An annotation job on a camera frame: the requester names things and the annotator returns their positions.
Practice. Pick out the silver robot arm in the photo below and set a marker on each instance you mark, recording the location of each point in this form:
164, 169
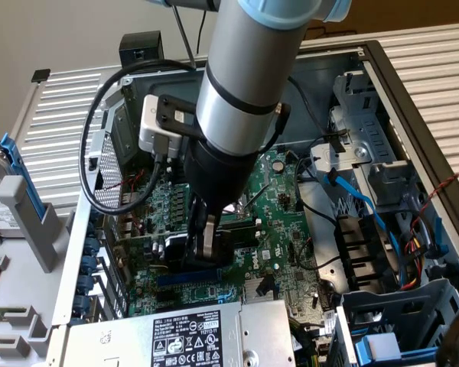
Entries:
252, 57

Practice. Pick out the black table end cap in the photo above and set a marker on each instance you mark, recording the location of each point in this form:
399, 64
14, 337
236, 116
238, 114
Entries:
41, 75

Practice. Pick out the coin battery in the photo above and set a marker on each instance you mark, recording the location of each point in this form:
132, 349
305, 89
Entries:
278, 165

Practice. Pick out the grey parts rack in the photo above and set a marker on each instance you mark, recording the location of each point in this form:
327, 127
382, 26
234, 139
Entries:
23, 214

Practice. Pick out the green motherboard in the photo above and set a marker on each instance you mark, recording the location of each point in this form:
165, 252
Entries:
283, 229

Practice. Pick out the black fan shroud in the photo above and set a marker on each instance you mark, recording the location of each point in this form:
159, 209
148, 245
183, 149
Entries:
361, 248

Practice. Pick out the grey disk bay cage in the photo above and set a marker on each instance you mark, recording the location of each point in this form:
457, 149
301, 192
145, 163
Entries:
390, 306

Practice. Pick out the silver disk bay bracket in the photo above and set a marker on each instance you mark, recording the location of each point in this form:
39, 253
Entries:
329, 156

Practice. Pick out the open metal PC case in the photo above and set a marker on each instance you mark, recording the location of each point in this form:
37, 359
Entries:
317, 69

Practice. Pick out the black box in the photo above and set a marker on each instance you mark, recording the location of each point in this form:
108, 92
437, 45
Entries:
137, 49

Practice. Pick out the silver power supply unit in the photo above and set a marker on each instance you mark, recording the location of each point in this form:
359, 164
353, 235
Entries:
130, 336

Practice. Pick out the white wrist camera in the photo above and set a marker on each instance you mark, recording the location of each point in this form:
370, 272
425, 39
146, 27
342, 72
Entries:
149, 126

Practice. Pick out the green graphics card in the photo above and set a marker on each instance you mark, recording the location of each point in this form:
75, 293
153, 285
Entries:
137, 248

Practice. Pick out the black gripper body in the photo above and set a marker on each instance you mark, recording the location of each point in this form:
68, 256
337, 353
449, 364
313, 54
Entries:
218, 176

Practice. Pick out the blue expansion slot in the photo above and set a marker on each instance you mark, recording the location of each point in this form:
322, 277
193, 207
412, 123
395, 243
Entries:
187, 278

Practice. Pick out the black RAM slot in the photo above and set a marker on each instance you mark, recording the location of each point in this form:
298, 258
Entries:
248, 225

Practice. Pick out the short black expansion slot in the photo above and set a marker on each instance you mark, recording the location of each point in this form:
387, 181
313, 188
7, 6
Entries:
164, 296

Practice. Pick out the silver heat sink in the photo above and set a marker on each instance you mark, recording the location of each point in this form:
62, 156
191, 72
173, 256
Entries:
249, 291

